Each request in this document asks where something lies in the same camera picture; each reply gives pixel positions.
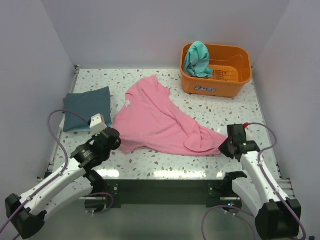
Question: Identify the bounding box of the orange plastic basket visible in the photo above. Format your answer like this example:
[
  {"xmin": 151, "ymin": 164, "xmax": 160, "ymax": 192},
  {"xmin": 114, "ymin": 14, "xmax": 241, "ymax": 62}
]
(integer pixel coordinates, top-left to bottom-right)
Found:
[{"xmin": 179, "ymin": 43, "xmax": 252, "ymax": 98}]

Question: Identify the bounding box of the teal t-shirt in basket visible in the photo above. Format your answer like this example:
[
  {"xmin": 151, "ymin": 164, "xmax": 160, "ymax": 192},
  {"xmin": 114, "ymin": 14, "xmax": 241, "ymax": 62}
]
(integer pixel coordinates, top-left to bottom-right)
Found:
[{"xmin": 182, "ymin": 41, "xmax": 214, "ymax": 78}]

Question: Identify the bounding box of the folded dark blue t-shirt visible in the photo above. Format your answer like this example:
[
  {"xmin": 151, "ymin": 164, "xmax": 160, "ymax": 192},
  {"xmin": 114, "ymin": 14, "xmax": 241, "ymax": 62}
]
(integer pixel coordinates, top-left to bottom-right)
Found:
[{"xmin": 63, "ymin": 86, "xmax": 112, "ymax": 133}]

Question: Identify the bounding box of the folded light blue t-shirt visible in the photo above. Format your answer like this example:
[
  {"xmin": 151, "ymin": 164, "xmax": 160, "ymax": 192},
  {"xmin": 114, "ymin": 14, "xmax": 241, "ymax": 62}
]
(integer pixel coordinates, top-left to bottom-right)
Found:
[{"xmin": 73, "ymin": 122, "xmax": 112, "ymax": 132}]

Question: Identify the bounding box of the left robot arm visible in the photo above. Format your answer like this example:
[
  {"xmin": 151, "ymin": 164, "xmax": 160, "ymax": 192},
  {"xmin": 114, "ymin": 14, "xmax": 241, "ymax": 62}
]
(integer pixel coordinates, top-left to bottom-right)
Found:
[{"xmin": 4, "ymin": 127, "xmax": 121, "ymax": 240}]

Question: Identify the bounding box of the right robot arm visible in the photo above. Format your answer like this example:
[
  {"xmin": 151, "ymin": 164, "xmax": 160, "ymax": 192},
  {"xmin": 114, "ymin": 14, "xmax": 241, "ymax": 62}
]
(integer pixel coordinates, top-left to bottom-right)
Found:
[{"xmin": 219, "ymin": 123, "xmax": 302, "ymax": 240}]

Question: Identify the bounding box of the aluminium table frame rail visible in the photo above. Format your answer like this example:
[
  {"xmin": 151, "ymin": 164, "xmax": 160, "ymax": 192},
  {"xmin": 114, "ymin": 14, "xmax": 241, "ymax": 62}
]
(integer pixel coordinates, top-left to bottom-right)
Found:
[{"xmin": 36, "ymin": 65, "xmax": 80, "ymax": 183}]

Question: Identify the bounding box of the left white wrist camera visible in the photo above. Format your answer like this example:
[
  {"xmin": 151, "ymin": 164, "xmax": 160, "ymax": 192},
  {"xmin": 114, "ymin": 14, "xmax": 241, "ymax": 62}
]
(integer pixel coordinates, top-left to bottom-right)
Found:
[{"xmin": 89, "ymin": 113, "xmax": 108, "ymax": 134}]

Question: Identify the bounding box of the pink t-shirt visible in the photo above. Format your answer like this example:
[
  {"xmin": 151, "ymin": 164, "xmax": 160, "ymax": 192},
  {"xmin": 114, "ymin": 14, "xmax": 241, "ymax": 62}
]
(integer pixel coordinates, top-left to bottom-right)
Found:
[{"xmin": 113, "ymin": 75, "xmax": 227, "ymax": 156}]

